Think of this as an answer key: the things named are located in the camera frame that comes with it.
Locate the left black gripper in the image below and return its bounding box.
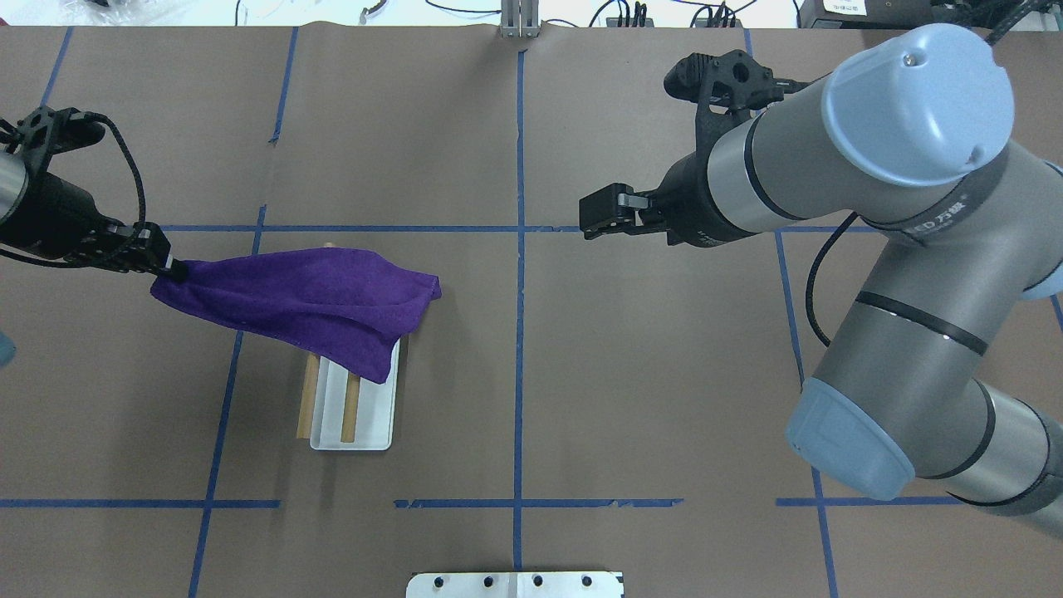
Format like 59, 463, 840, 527
1, 174, 190, 283

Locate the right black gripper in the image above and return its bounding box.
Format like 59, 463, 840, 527
580, 153, 752, 247

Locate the purple towel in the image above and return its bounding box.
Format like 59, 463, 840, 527
149, 247, 442, 385

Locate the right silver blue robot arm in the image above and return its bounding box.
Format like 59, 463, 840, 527
580, 23, 1061, 539

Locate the wooden rack rod near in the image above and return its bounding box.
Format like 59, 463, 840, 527
340, 372, 361, 444

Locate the white towel rack base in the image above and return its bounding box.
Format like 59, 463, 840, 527
308, 341, 402, 452

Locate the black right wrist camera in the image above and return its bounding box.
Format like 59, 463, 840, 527
662, 50, 811, 112

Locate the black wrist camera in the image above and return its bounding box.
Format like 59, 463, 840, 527
662, 50, 811, 112
1, 105, 106, 173

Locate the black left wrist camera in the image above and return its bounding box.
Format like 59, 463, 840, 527
1, 105, 106, 173

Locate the aluminium frame post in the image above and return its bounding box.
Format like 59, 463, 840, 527
497, 0, 541, 39

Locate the white pedestal column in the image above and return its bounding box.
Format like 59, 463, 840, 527
405, 571, 626, 597

